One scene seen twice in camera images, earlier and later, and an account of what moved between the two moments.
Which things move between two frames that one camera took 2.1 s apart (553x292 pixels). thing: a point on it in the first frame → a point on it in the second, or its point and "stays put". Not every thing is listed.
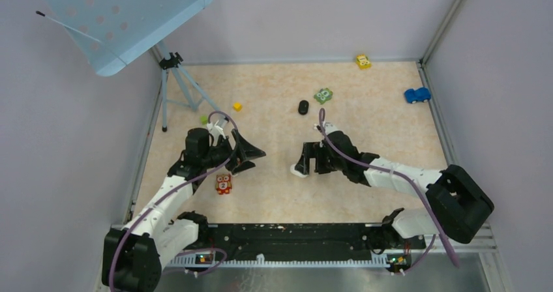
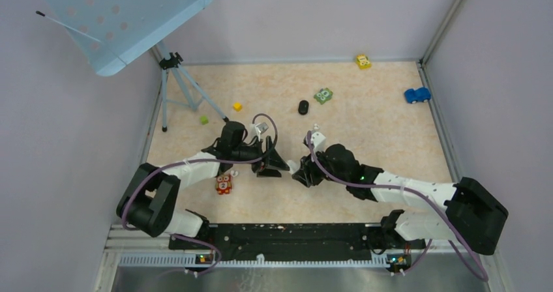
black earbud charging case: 303,107 stays put
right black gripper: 312,150 → 307,175
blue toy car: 420,94 stays put
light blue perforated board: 109,19 stays put
